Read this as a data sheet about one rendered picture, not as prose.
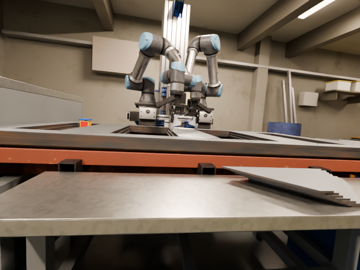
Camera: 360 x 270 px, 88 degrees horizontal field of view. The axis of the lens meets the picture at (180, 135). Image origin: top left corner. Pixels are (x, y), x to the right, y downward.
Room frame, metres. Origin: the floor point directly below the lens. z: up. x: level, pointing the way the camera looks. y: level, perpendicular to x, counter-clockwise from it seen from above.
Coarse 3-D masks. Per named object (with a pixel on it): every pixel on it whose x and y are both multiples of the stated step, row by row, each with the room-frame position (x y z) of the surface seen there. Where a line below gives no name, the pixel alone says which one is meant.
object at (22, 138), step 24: (24, 144) 0.58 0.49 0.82; (48, 144) 0.59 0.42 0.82; (72, 144) 0.60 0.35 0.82; (96, 144) 0.61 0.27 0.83; (120, 144) 0.62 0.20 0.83; (144, 144) 0.63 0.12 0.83; (168, 144) 0.64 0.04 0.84; (192, 144) 0.66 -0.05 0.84; (216, 144) 0.67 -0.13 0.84; (240, 144) 0.68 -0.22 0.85; (264, 144) 0.69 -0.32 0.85
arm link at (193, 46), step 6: (198, 36) 1.51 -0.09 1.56; (192, 42) 1.51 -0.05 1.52; (192, 48) 1.49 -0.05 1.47; (198, 48) 1.51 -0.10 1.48; (192, 54) 1.49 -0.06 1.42; (186, 60) 1.48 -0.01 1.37; (192, 60) 1.47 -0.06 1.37; (186, 66) 1.45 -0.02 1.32; (192, 66) 1.46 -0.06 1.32; (192, 72) 1.46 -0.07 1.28; (186, 90) 1.39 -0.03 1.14
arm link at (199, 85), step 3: (198, 78) 1.25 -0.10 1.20; (201, 78) 1.27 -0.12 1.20; (198, 81) 1.25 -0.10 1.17; (201, 81) 1.27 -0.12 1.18; (198, 84) 1.25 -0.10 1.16; (201, 84) 1.28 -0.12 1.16; (192, 87) 1.26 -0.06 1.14; (195, 87) 1.25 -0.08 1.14; (198, 87) 1.25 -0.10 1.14; (201, 87) 1.29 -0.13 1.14; (192, 90) 1.26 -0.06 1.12; (195, 90) 1.25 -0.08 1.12; (198, 90) 1.25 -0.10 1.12
